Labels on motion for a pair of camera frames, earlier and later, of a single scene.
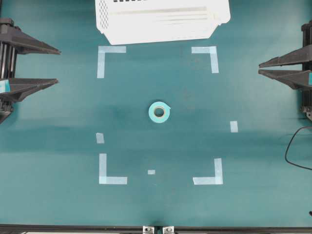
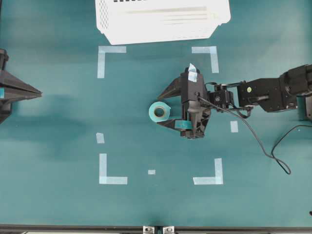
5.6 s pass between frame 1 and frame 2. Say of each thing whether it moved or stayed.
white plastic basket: stayed
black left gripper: moved
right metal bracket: stayed
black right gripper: moved
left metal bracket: stayed
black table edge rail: stayed
